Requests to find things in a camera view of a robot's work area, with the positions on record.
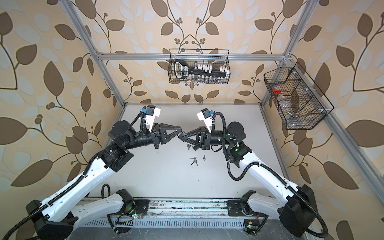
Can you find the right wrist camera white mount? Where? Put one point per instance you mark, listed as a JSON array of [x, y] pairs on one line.
[[206, 116]]

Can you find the red capped item in basket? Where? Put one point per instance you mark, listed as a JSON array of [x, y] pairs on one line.
[[277, 90]]

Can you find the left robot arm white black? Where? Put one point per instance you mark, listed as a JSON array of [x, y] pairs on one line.
[[56, 217]]

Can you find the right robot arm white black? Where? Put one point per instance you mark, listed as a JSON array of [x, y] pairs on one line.
[[294, 206]]

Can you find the black tool set in basket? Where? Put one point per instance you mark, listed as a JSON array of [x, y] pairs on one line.
[[182, 70]]

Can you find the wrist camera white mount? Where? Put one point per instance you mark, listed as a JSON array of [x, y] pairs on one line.
[[148, 115], [206, 116]]

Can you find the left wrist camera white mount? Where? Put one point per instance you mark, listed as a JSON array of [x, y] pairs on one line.
[[148, 115]]

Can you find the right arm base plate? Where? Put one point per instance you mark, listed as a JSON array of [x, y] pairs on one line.
[[237, 208]]

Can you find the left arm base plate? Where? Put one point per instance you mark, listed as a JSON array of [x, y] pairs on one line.
[[138, 207]]

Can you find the aluminium frame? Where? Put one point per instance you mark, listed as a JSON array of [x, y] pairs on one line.
[[315, 67]]

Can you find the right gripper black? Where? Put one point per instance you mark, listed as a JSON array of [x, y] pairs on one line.
[[205, 138]]

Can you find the right wall wire basket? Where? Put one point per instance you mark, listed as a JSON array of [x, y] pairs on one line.
[[302, 105]]

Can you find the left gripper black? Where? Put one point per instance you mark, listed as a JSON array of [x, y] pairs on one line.
[[158, 135]]

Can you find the wall wire basket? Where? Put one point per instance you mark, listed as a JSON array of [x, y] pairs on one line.
[[302, 105], [215, 57]]

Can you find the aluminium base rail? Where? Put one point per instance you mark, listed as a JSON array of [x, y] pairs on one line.
[[176, 213]]

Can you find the silver key bunch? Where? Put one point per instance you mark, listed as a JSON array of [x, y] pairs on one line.
[[195, 162]]

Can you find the back wall wire basket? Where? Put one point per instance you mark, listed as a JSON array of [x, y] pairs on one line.
[[215, 57]]

